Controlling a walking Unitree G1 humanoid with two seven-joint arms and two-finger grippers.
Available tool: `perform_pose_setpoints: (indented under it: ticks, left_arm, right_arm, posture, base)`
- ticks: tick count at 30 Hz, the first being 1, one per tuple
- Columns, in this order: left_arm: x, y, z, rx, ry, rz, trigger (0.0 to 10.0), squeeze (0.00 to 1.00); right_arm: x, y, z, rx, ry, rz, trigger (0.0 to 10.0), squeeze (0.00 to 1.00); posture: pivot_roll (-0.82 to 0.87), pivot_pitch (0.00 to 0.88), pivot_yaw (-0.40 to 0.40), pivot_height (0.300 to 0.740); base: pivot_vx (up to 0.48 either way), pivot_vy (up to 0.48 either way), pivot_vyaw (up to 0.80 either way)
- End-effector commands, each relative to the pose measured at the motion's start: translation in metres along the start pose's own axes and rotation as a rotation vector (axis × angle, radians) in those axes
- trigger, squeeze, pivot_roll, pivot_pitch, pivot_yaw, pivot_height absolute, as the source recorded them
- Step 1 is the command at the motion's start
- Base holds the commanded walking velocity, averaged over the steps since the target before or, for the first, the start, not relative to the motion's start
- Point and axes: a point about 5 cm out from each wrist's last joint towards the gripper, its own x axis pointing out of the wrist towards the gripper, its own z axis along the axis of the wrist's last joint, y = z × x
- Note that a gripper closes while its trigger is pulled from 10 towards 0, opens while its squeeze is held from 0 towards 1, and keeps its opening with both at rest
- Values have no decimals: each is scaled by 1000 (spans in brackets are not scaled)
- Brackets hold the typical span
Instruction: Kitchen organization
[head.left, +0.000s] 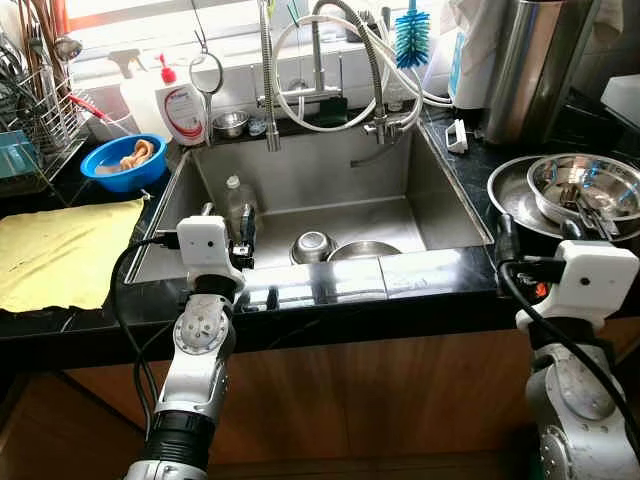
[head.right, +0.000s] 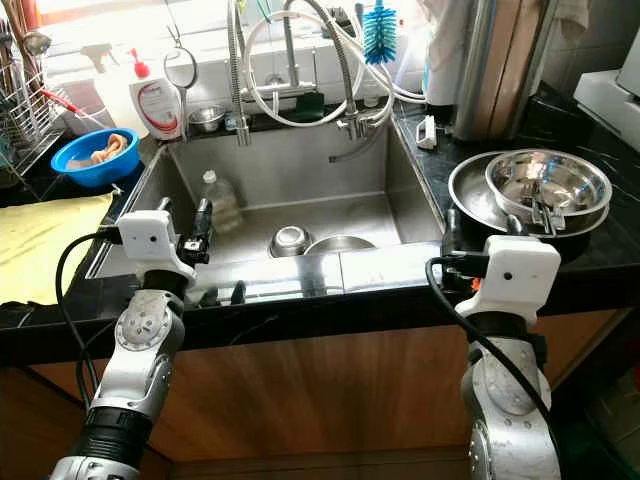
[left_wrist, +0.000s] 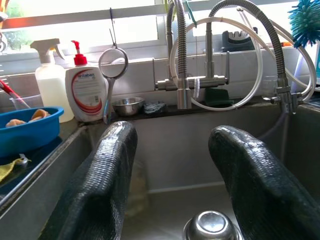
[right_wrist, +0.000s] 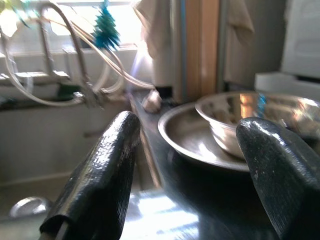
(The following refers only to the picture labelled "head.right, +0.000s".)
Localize clear plastic bottle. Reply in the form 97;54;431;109
198;170;243;236

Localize steel utensil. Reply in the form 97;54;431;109
525;192;566;238

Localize large dark steel pan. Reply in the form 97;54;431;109
448;150;611;241

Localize large stainless steel bowl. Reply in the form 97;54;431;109
486;148;613;223

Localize peach coloured scrubber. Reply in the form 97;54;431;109
90;134;131;166

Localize small stainless steel bowl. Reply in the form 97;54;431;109
188;106;227;133
268;225;313;259

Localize white soap bottle red pump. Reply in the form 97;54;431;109
128;48;183;141

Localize blue plastic bowl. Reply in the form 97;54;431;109
50;128;141;189

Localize small white plastic tray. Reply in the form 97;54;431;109
415;115;439;151

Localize stainless steel plate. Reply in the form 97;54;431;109
305;235;381;256

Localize metal mesh strainer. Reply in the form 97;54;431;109
163;25;200;141

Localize yellow cloth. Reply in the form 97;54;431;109
0;192;117;306

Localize stainless steel sink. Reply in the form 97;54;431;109
85;122;449;281

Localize thin clear tube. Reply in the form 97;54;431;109
327;133;373;163

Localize dark green sponge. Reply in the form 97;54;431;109
292;92;324;117

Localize white countertop appliance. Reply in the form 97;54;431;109
573;30;640;153

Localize tall steel cylinder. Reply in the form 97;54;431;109
450;0;556;141

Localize white spray bottle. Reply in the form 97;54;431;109
80;42;123;77

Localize white water purifier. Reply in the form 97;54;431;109
420;0;471;106

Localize wooden base cabinet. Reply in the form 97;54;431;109
0;308;640;480

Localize steel ladle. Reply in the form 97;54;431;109
24;30;53;57

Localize blue bottle brush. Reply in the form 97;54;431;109
363;0;399;65

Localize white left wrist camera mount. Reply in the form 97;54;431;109
117;210;196;286

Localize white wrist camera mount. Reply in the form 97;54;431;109
117;210;196;286
455;235;561;323

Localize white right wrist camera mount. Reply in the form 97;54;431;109
455;235;561;323

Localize steel spring hose faucet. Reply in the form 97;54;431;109
228;0;396;148

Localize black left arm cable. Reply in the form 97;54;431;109
54;232;121;423

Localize white water hose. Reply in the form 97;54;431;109
245;8;426;131

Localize wire dish rack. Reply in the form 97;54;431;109
0;68;63;183

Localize red handled utensil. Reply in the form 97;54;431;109
42;86;106;123

